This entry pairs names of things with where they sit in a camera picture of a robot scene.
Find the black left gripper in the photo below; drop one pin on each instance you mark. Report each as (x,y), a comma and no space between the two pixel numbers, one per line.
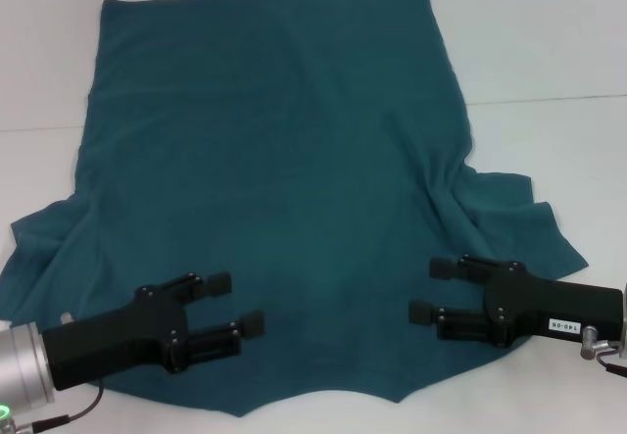
(108,341)

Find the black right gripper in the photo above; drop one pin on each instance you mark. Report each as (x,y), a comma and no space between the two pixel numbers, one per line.
(553,306)

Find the teal blue shirt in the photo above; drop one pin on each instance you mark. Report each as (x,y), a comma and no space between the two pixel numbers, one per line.
(294,159)

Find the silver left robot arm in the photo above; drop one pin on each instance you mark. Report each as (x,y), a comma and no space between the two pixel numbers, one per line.
(24,360)

